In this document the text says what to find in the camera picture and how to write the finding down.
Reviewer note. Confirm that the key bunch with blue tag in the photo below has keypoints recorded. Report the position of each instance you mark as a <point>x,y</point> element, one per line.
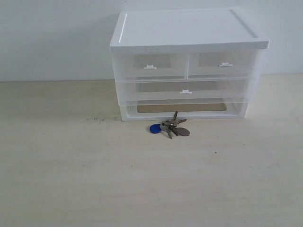
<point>170,127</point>

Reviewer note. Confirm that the white plastic drawer cabinet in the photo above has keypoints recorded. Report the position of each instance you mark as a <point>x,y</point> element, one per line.
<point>187,31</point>

